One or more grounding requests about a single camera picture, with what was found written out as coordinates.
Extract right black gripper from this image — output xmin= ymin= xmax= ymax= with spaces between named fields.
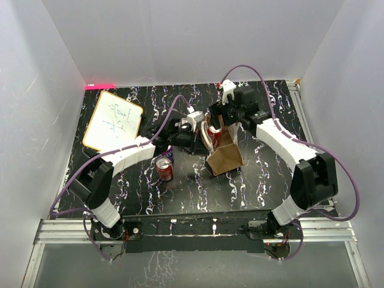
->
xmin=209 ymin=95 xmax=244 ymax=130

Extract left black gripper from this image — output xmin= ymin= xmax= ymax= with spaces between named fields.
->
xmin=168 ymin=126 xmax=209 ymax=156

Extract red cola can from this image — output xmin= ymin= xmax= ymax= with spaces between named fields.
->
xmin=208 ymin=125 xmax=223 ymax=148
xmin=155 ymin=157 xmax=173 ymax=182

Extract brown canvas tote bag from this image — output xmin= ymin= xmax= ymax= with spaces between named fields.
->
xmin=200 ymin=113 xmax=244 ymax=176

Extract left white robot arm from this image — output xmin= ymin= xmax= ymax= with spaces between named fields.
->
xmin=68 ymin=116 xmax=213 ymax=239

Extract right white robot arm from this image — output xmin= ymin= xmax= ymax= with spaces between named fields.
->
xmin=209 ymin=82 xmax=338 ymax=238

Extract purple Fanta can front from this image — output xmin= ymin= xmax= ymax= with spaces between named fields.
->
xmin=161 ymin=145 xmax=175 ymax=162

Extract red cola can front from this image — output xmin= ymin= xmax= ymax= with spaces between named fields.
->
xmin=155 ymin=157 xmax=173 ymax=182

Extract yellow framed whiteboard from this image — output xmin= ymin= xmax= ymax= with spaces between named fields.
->
xmin=82 ymin=91 xmax=143 ymax=151

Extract pink tape strip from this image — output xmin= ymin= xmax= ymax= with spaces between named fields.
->
xmin=85 ymin=84 xmax=116 ymax=91

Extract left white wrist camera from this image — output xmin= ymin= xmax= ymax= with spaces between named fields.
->
xmin=187 ymin=106 xmax=205 ymax=130

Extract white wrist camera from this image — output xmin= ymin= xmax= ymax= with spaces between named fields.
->
xmin=187 ymin=106 xmax=205 ymax=130
xmin=219 ymin=79 xmax=237 ymax=105

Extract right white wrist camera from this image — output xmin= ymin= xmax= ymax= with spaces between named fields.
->
xmin=219 ymin=79 xmax=237 ymax=105

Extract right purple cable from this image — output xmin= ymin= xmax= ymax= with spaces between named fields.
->
xmin=220 ymin=64 xmax=361 ymax=262

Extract purple cable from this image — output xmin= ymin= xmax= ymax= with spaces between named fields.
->
xmin=220 ymin=64 xmax=361 ymax=262
xmin=49 ymin=94 xmax=196 ymax=265

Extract black base frame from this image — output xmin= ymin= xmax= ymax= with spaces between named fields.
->
xmin=91 ymin=210 xmax=304 ymax=258

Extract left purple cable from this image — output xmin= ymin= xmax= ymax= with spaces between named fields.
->
xmin=49 ymin=94 xmax=196 ymax=265

